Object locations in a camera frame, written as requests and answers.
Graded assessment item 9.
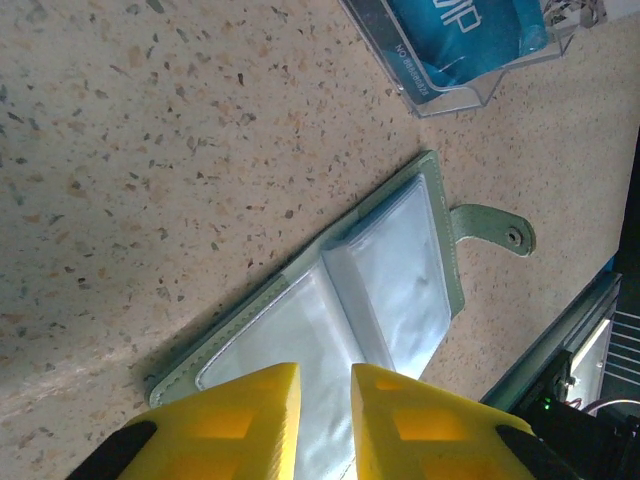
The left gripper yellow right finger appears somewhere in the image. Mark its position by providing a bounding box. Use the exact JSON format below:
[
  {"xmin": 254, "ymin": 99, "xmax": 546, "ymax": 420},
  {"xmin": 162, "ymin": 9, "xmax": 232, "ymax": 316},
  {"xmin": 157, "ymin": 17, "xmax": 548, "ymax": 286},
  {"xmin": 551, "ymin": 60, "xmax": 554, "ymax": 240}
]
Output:
[{"xmin": 349, "ymin": 363, "xmax": 589, "ymax": 480}]

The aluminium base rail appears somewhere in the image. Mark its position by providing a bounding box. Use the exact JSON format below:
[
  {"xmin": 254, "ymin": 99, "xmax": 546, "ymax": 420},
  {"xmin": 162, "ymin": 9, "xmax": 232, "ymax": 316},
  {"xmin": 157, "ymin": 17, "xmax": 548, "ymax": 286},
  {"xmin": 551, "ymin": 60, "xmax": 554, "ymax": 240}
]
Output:
[{"xmin": 479, "ymin": 257, "xmax": 626, "ymax": 409}]

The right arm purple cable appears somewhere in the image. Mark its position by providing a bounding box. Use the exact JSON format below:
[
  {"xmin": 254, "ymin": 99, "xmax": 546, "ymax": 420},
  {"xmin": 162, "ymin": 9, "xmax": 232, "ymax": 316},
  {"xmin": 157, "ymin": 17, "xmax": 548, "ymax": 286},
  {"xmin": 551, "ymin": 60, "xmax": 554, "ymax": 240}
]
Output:
[{"xmin": 584, "ymin": 397, "xmax": 640, "ymax": 416}]

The blue card pack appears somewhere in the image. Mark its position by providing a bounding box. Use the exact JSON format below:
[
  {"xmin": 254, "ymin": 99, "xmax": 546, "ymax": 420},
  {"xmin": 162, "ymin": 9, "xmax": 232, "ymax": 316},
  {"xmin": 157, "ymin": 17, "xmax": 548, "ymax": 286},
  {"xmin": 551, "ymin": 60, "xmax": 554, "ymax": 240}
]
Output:
[{"xmin": 387, "ymin": 0, "xmax": 550, "ymax": 96}]

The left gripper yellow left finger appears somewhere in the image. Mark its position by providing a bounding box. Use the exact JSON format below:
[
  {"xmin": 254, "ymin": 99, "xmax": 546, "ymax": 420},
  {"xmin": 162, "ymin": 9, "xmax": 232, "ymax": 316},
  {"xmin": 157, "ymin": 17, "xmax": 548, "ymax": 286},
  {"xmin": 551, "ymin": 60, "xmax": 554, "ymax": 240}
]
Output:
[{"xmin": 64, "ymin": 362, "xmax": 304, "ymax": 480}]

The clear acrylic card organizer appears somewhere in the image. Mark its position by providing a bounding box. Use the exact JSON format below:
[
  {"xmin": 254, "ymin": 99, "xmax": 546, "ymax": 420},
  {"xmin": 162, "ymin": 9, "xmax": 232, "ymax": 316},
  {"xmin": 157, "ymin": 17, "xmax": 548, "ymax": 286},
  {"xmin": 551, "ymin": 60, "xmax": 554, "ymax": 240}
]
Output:
[{"xmin": 338, "ymin": 0, "xmax": 609, "ymax": 120}]

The green card holder wallet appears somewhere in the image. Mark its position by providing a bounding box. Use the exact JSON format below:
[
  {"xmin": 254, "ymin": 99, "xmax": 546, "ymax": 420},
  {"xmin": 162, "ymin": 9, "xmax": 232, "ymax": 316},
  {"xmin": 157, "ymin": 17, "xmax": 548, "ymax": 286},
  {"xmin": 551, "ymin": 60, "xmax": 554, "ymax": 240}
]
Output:
[{"xmin": 143, "ymin": 149, "xmax": 538, "ymax": 480}]

